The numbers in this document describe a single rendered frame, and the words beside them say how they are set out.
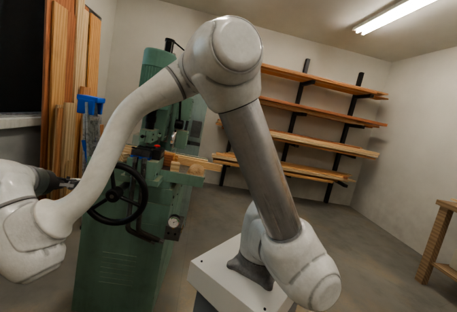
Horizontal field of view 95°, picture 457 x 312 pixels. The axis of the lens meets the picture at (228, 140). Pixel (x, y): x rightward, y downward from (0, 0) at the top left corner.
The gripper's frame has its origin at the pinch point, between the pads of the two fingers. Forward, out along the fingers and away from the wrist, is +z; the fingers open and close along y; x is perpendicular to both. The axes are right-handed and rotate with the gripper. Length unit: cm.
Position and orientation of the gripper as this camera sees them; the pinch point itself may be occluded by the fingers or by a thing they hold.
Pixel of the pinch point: (77, 182)
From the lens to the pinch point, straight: 98.3
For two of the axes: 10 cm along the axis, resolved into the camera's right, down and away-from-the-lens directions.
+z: -1.1, 2.0, 9.7
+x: -1.7, 9.6, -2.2
